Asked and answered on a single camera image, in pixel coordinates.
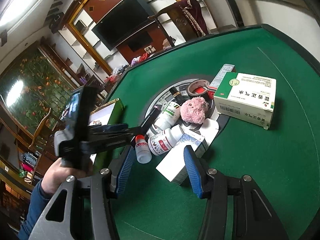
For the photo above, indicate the person's left hand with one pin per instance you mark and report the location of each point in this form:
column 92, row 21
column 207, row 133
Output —
column 57, row 174

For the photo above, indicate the grey red narrow box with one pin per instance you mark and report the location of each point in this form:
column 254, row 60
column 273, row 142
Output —
column 220, row 75

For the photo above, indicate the large green white medicine box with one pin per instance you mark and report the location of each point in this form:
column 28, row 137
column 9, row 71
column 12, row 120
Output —
column 247, row 97

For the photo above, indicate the gold rimmed white storage box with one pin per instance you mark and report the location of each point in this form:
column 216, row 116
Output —
column 107, row 114

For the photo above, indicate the person's blue sleeved left forearm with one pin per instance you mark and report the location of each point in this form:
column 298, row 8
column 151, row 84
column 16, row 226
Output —
column 39, row 200

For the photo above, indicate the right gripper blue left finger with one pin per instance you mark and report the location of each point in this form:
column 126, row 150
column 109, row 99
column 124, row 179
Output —
column 81, row 208

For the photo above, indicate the floral wall mural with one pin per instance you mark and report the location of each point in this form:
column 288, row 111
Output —
column 31, row 86

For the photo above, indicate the black flat screen television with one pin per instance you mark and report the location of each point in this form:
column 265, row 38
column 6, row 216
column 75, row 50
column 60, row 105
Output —
column 123, row 20

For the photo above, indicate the pink fluffy plush toy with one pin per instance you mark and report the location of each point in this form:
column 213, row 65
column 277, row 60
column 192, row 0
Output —
column 194, row 110

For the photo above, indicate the wooden wall shelving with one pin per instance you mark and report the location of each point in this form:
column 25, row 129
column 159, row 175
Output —
column 76, row 42

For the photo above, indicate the round mahjong table control panel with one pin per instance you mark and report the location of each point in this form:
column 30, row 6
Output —
column 212, row 116

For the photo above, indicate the wooden chair with red cloth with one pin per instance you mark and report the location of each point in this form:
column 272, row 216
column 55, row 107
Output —
column 187, row 16

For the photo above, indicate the small white bottle red cap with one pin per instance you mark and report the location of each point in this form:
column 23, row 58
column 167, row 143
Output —
column 142, row 150

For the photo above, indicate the red brown tv cabinet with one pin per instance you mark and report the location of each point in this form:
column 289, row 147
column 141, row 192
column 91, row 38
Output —
column 135, row 45

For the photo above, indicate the wooden armchair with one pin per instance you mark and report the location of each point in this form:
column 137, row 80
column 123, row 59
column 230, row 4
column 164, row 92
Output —
column 43, row 138

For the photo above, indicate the white bottle green label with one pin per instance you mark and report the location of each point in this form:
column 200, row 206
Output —
column 169, row 116

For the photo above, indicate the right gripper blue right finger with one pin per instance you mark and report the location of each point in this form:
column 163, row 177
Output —
column 253, row 215

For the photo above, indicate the white bottle red label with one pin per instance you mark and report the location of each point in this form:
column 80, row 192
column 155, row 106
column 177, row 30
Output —
column 164, row 141

